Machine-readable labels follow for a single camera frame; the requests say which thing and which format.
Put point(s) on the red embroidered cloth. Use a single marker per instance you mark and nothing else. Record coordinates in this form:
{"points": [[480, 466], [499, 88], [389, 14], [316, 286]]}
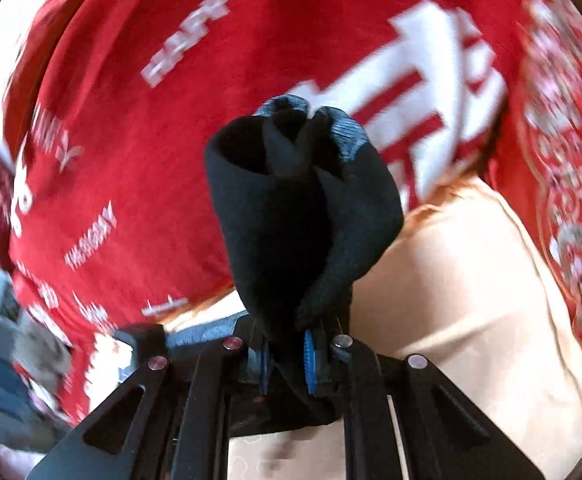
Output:
{"points": [[566, 170]]}

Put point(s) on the red printed blanket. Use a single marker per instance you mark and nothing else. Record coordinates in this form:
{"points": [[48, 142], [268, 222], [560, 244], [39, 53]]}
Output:
{"points": [[171, 135]]}

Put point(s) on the cream cloth mat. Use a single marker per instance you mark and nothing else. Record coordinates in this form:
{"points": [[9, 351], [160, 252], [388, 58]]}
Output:
{"points": [[461, 280]]}

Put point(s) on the black pants with blue stripes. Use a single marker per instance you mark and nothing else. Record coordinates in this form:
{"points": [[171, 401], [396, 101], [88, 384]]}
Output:
{"points": [[291, 220]]}

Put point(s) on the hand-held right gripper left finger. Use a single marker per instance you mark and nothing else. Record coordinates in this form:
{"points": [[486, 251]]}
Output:
{"points": [[263, 366]]}

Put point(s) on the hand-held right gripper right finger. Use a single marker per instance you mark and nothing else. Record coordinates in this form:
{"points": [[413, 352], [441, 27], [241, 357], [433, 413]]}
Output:
{"points": [[311, 360]]}

